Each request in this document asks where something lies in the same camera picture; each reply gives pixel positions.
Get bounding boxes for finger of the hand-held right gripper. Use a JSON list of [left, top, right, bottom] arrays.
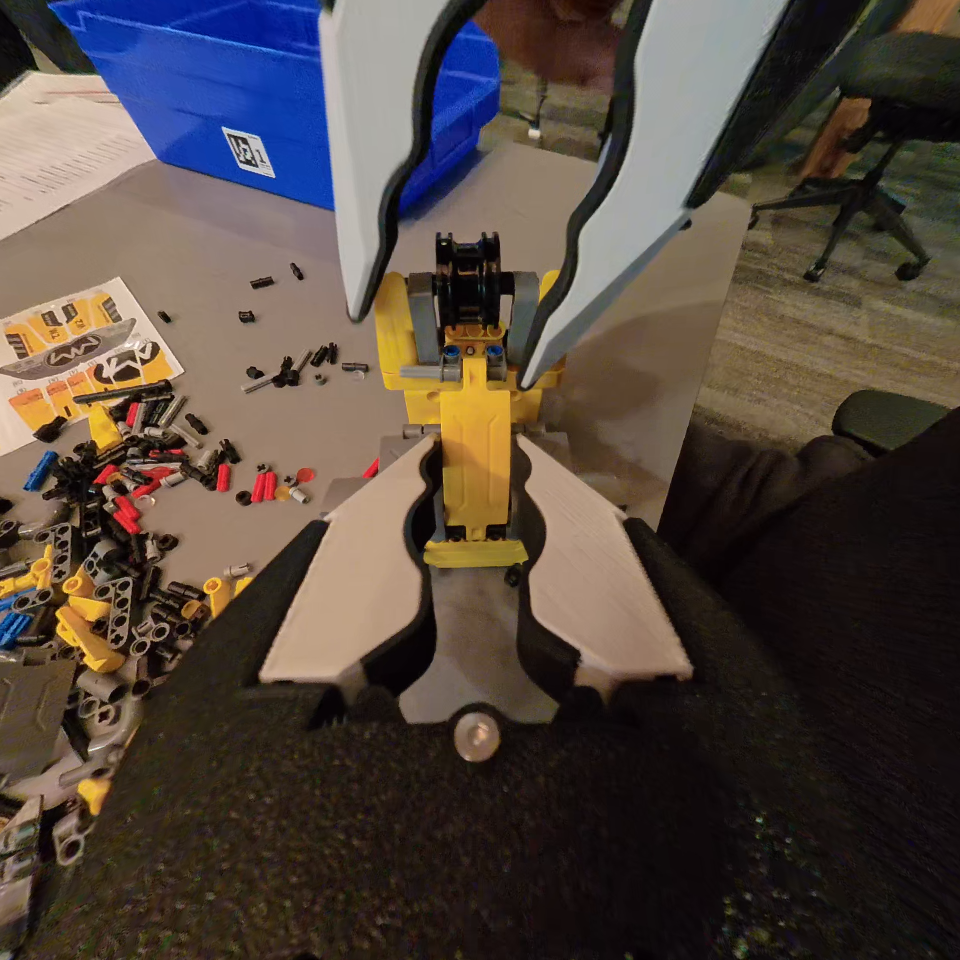
[[516, 0, 795, 393], [318, 0, 490, 325]]

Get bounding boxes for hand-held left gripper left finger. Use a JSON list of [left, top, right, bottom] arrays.
[[258, 433, 444, 695]]

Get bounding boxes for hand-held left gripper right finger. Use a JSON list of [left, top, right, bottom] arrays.
[[512, 433, 693, 700]]

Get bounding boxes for yellow toy brick model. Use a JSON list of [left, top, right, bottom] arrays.
[[322, 231, 571, 586]]

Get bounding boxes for black office chair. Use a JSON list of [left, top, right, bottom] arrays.
[[750, 31, 960, 284]]

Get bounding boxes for blue plastic bin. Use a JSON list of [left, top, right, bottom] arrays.
[[46, 0, 502, 213]]

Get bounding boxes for scattered black toy pins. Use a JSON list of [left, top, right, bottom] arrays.
[[156, 261, 370, 393]]

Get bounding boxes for pile of toy brick pieces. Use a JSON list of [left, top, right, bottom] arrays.
[[0, 378, 320, 927]]

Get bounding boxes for printed paper sheets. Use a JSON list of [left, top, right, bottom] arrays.
[[0, 71, 156, 243]]

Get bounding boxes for black chair armrest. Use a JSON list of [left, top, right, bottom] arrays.
[[831, 390, 952, 459]]

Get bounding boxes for dark grey toy panel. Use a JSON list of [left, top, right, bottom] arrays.
[[0, 660, 78, 781]]

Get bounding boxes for yellow sticker sheet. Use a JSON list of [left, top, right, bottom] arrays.
[[0, 276, 186, 457]]

